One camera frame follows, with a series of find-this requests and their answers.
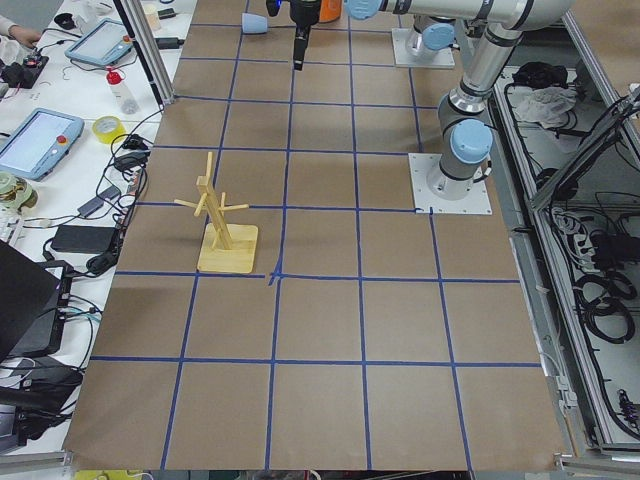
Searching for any yellow tape roll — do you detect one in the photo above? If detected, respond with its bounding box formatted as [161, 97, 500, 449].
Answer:
[92, 115, 127, 144]

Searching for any near blue teach pendant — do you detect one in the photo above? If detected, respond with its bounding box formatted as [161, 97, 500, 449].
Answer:
[1, 108, 84, 180]

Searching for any person hand at table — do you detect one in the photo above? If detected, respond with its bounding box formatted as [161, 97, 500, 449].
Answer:
[0, 15, 42, 48]

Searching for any red capped squeeze bottle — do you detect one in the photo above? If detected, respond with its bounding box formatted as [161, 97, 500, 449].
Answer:
[106, 67, 139, 115]

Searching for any orange eco bin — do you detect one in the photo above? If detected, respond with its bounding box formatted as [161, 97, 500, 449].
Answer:
[319, 0, 343, 23]

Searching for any white rag on black cloth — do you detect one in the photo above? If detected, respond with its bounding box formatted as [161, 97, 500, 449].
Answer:
[512, 62, 577, 129]

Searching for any light blue plastic cup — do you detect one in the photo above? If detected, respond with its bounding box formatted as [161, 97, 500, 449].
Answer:
[241, 12, 268, 35]

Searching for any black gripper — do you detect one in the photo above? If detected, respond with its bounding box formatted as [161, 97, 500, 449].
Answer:
[290, 0, 320, 71]

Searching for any aluminium frame post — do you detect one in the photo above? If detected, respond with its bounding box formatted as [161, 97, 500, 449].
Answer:
[113, 0, 175, 107]

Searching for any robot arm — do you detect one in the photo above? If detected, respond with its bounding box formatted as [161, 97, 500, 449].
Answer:
[344, 1, 573, 200]
[406, 15, 455, 57]

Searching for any grey usb hub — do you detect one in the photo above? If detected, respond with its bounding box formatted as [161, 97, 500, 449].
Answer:
[78, 185, 121, 218]

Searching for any wooden mug tree stand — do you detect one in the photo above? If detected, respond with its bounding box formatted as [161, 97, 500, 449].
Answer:
[174, 152, 259, 274]

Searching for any blue teach pendant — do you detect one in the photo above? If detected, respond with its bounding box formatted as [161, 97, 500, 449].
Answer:
[1, 108, 84, 180]
[65, 19, 133, 67]

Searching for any cable bundle under frame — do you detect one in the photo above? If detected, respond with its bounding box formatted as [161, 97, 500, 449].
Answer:
[549, 199, 640, 351]

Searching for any black laptop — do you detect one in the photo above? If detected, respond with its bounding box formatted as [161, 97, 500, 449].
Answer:
[1, 242, 72, 360]

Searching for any black power adapter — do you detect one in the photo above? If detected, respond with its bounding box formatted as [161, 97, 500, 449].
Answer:
[51, 225, 117, 254]

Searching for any far blue teach pendant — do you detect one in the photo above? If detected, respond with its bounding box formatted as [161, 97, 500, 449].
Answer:
[65, 19, 133, 67]

